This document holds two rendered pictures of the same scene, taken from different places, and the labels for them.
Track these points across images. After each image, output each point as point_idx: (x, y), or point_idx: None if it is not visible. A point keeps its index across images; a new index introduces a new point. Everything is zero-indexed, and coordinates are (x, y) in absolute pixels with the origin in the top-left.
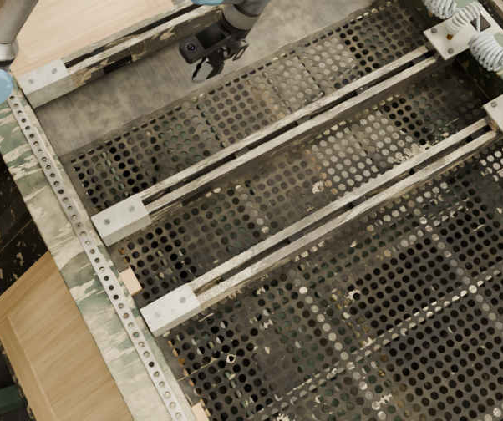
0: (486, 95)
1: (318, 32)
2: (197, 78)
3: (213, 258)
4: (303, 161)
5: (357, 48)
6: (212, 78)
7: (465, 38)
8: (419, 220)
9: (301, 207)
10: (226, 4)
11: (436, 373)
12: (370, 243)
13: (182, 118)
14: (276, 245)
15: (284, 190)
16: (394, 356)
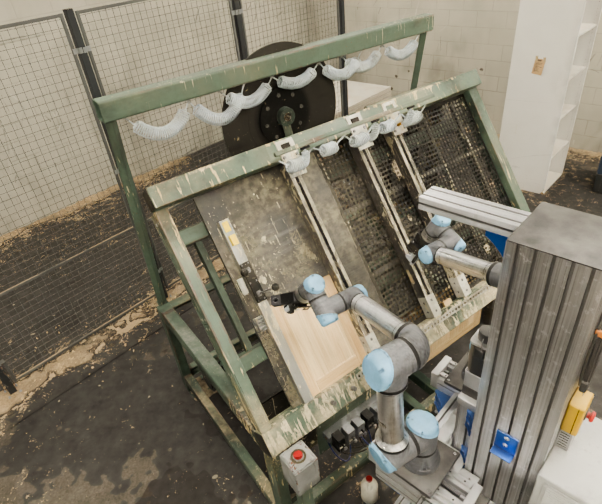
0: (314, 118)
1: (336, 201)
2: (416, 261)
3: (228, 295)
4: (53, 228)
5: (345, 183)
6: (360, 260)
7: (363, 131)
8: (422, 177)
9: (122, 236)
10: (432, 241)
11: (471, 188)
12: None
13: (75, 318)
14: None
15: (411, 233)
16: (394, 199)
